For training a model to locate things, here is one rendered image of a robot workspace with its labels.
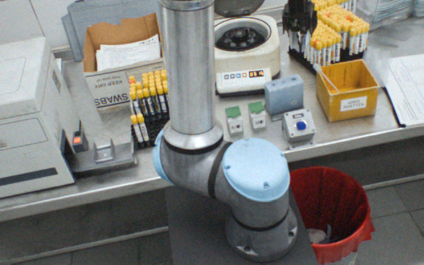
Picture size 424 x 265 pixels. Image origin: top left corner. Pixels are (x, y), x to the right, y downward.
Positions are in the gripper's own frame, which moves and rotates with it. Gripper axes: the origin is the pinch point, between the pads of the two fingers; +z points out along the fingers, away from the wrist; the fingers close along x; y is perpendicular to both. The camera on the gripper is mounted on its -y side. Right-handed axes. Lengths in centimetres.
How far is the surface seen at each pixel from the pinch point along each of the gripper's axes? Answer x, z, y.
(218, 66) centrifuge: -24.8, 8.2, -1.4
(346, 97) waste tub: 12.8, 8.7, 10.7
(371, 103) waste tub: 19.4, 12.8, 8.4
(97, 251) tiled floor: -92, 102, 13
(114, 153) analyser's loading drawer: -46, 10, 35
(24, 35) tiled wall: -96, 3, -10
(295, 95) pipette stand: -1.0, 10.6, 8.1
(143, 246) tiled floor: -72, 103, 7
